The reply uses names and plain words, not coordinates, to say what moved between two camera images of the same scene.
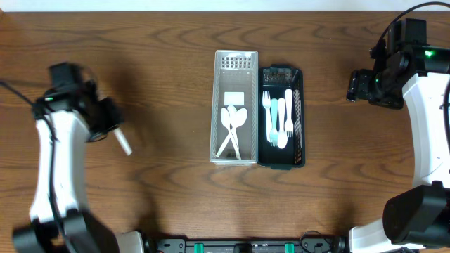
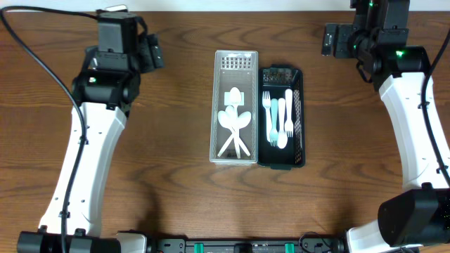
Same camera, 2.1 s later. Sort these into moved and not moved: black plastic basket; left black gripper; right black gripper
Moved: left black gripper; right black gripper
Not moved: black plastic basket
